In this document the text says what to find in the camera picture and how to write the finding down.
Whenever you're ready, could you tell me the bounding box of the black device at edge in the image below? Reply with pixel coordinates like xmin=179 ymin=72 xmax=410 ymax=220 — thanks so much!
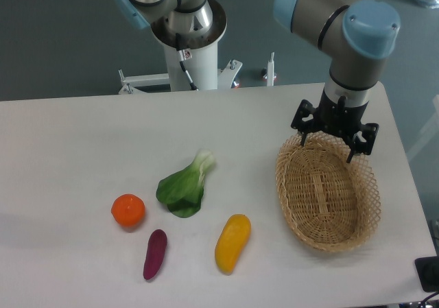
xmin=414 ymin=256 xmax=438 ymax=292

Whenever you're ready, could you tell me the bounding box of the woven wicker basket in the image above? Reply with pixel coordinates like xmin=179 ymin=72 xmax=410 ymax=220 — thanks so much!
xmin=275 ymin=132 xmax=381 ymax=252

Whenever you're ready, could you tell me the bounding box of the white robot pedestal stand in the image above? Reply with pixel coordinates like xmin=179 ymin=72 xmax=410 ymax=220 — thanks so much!
xmin=119 ymin=0 xmax=243 ymax=94

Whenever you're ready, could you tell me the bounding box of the green bok choy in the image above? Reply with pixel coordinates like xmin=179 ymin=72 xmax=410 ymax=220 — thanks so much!
xmin=156 ymin=150 xmax=216 ymax=218

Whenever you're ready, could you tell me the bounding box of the yellow mango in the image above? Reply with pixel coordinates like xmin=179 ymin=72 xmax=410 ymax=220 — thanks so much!
xmin=215 ymin=214 xmax=252 ymax=274

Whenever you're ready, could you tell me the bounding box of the orange fruit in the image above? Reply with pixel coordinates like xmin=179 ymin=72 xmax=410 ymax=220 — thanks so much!
xmin=110 ymin=193 xmax=146 ymax=227

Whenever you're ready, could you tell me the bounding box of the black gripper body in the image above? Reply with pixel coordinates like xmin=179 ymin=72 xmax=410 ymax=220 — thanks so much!
xmin=315 ymin=91 xmax=368 ymax=137

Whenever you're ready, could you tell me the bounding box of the purple sweet potato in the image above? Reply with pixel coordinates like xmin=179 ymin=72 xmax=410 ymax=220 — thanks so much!
xmin=143 ymin=229 xmax=167 ymax=281

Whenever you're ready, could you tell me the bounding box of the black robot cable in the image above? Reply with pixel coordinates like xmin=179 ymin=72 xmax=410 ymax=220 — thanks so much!
xmin=175 ymin=32 xmax=200 ymax=92

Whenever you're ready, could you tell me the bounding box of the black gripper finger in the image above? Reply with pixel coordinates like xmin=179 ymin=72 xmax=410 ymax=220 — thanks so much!
xmin=345 ymin=123 xmax=379 ymax=163
xmin=291 ymin=99 xmax=318 ymax=146

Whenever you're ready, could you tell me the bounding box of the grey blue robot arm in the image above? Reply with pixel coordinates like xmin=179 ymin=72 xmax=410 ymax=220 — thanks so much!
xmin=115 ymin=0 xmax=401 ymax=155

